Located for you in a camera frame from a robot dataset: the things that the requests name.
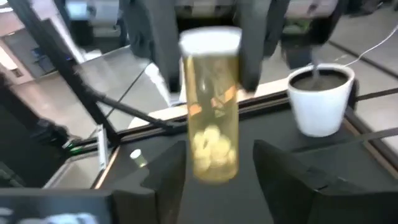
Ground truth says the white cable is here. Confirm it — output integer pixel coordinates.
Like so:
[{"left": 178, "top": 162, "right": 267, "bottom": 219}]
[{"left": 343, "top": 24, "right": 398, "bottom": 68}]

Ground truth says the yellow medicine bottle white cap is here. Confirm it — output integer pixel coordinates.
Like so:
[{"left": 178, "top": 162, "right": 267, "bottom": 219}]
[
  {"left": 129, "top": 148, "right": 149, "bottom": 169},
  {"left": 178, "top": 26, "right": 243, "bottom": 185}
]

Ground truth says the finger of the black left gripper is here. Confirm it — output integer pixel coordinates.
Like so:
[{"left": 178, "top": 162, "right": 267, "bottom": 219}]
[
  {"left": 234, "top": 0, "right": 292, "bottom": 91},
  {"left": 120, "top": 0, "right": 182, "bottom": 93}
]

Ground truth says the black table frame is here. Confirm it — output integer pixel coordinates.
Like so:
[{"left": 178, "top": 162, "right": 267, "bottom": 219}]
[{"left": 7, "top": 0, "right": 398, "bottom": 147}]

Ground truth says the black box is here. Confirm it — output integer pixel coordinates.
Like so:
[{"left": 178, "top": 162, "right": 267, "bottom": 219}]
[{"left": 281, "top": 40, "right": 315, "bottom": 70}]

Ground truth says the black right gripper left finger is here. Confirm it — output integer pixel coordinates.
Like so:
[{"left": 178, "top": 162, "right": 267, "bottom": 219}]
[{"left": 111, "top": 139, "right": 188, "bottom": 224}]

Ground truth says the green plant in white pot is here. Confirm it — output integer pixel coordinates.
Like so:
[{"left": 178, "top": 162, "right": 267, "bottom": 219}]
[{"left": 286, "top": 51, "right": 357, "bottom": 138}]

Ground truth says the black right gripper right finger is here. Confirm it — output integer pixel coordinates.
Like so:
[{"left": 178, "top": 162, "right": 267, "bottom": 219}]
[{"left": 252, "top": 139, "right": 398, "bottom": 224}]

